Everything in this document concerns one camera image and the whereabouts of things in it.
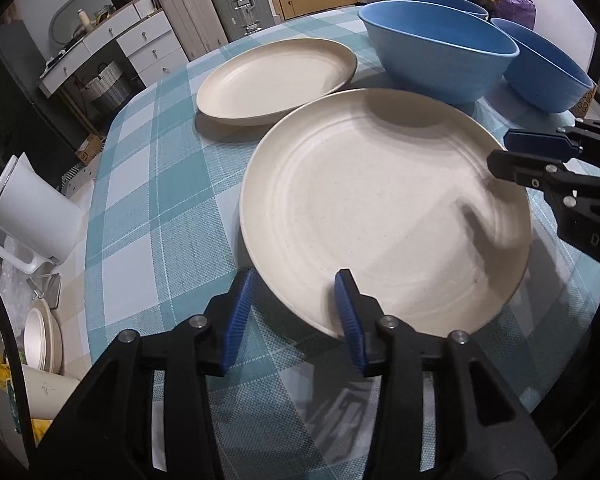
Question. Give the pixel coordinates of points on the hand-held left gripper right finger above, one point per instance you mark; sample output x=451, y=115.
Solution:
x=350, y=320

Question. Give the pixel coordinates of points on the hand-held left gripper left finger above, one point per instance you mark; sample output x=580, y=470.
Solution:
x=237, y=320

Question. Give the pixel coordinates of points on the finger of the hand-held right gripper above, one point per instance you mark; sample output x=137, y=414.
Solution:
x=517, y=167
x=540, y=142

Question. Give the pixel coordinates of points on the round cream plate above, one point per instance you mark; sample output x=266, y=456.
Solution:
x=275, y=80
x=380, y=200

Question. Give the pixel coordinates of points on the stack of cream plates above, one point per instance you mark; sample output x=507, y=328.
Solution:
x=42, y=340

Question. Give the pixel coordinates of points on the patterned brown box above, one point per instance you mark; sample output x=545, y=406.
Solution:
x=586, y=100

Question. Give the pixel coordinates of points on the purple bag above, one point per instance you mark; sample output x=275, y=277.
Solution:
x=517, y=10

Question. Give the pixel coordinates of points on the teal white checked tablecloth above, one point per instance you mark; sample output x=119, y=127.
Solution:
x=155, y=210

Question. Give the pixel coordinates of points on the cream paper cup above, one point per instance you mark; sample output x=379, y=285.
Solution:
x=47, y=392

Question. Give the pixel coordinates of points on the small cardboard box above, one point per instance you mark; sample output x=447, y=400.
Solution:
x=90, y=149

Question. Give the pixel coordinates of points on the clear plastic bag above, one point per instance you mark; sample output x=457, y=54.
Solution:
x=15, y=280

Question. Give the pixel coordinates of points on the white electric kettle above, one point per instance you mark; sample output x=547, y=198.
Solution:
x=35, y=210

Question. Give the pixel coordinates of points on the yellow plastic bag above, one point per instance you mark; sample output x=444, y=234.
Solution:
x=0, y=370

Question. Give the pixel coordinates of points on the woven laundry basket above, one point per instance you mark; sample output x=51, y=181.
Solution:
x=107, y=90

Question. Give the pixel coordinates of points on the white drawer dresser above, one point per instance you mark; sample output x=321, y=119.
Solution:
x=145, y=40

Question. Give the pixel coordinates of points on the beige suitcase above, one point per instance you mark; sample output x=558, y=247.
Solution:
x=190, y=15

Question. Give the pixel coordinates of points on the silver suitcase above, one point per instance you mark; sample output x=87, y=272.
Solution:
x=235, y=0

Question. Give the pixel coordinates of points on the white bottle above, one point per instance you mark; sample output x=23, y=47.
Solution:
x=84, y=20

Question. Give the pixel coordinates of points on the oval grey-framed mirror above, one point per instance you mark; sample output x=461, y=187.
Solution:
x=67, y=7

